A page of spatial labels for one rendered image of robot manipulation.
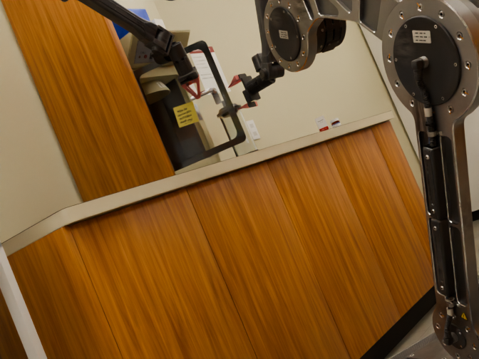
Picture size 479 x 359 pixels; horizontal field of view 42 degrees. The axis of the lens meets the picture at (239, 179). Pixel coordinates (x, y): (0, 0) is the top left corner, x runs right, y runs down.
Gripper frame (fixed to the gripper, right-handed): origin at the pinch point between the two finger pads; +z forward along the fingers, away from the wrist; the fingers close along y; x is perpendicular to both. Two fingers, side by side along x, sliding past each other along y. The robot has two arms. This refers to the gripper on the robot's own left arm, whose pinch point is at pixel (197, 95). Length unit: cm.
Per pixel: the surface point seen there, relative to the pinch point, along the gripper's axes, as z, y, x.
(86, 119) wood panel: -7.0, -11.7, -43.1
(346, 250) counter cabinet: 81, 0, 26
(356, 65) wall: 82, -252, 89
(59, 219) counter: -2, 74, -36
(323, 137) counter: 43, -27, 36
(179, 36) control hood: -17.7, -31.0, 0.1
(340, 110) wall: 92, -199, 61
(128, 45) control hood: -24.8, -11.4, -15.9
